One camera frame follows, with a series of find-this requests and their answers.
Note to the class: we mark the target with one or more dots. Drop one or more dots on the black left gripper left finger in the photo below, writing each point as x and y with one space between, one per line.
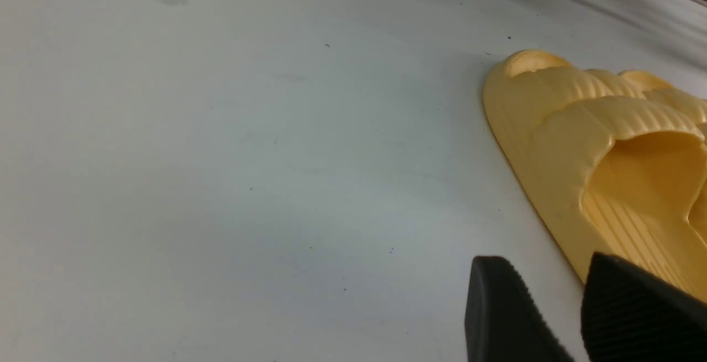
502 322

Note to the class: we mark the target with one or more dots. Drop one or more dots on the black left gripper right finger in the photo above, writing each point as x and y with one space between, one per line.
629 314

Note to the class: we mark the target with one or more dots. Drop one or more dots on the left yellow rubber slipper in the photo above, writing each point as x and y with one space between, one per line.
606 169

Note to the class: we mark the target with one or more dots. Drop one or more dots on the yellow rubber slipper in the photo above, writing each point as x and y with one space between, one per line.
606 169
658 90

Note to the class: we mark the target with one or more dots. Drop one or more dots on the right yellow rubber slipper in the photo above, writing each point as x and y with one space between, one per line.
658 90

